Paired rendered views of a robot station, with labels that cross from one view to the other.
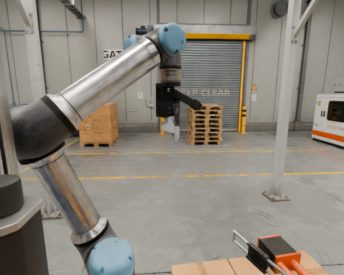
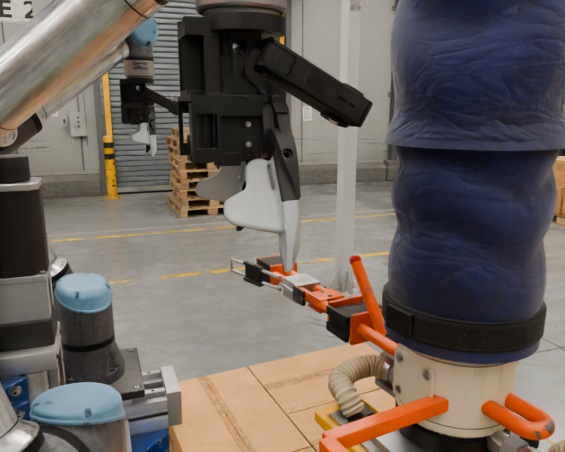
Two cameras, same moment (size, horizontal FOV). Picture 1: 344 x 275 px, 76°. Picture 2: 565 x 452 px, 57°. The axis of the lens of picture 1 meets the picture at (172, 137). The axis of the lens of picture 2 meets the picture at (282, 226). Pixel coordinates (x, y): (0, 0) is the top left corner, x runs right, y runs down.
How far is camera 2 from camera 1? 0.66 m
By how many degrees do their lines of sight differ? 16
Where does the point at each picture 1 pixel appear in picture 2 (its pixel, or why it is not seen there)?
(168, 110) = (140, 115)
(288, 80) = (350, 78)
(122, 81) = (89, 76)
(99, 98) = (65, 94)
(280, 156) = (345, 218)
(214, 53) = not seen: hidden behind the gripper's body
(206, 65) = not seen: hidden behind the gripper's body
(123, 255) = (99, 282)
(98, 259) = (69, 287)
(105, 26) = not seen: outside the picture
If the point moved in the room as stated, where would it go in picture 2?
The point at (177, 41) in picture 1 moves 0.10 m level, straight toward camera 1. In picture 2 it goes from (148, 31) to (149, 24)
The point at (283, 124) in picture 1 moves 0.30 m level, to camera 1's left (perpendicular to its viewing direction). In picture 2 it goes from (346, 158) to (313, 159)
